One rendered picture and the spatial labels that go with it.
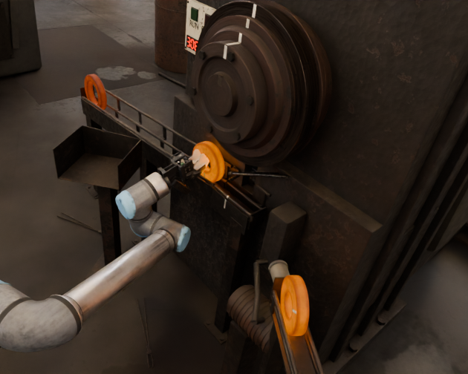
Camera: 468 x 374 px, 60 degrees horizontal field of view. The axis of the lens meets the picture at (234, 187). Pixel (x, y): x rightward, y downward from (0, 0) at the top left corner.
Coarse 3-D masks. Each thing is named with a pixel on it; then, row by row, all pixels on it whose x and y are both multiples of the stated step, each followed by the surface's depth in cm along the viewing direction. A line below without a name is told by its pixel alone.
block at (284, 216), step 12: (288, 204) 129; (276, 216) 124; (288, 216) 124; (300, 216) 125; (276, 228) 126; (288, 228) 123; (300, 228) 129; (264, 240) 132; (276, 240) 128; (288, 240) 128; (264, 252) 135; (276, 252) 130; (288, 252) 133; (288, 264) 139
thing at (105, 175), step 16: (80, 128) 166; (96, 128) 166; (64, 144) 157; (80, 144) 169; (96, 144) 170; (112, 144) 168; (128, 144) 166; (64, 160) 160; (80, 160) 169; (96, 160) 170; (112, 160) 170; (128, 160) 155; (64, 176) 160; (80, 176) 160; (96, 176) 160; (112, 176) 161; (128, 176) 159; (112, 192) 168; (112, 208) 172; (112, 224) 177; (112, 240) 183; (112, 256) 189
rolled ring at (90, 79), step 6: (90, 78) 203; (96, 78) 202; (84, 84) 212; (90, 84) 210; (96, 84) 200; (102, 84) 201; (90, 90) 212; (102, 90) 201; (90, 96) 213; (102, 96) 202; (96, 102) 213; (102, 102) 203
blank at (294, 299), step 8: (288, 280) 109; (296, 280) 106; (288, 288) 109; (296, 288) 104; (304, 288) 104; (288, 296) 112; (296, 296) 103; (304, 296) 103; (288, 304) 112; (296, 304) 102; (304, 304) 102; (288, 312) 111; (296, 312) 102; (304, 312) 102; (288, 320) 108; (296, 320) 102; (304, 320) 102; (288, 328) 108; (296, 328) 102; (304, 328) 103
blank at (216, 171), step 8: (200, 144) 149; (208, 144) 147; (192, 152) 155; (208, 152) 147; (216, 152) 146; (216, 160) 145; (208, 168) 154; (216, 168) 146; (224, 168) 148; (208, 176) 152; (216, 176) 148
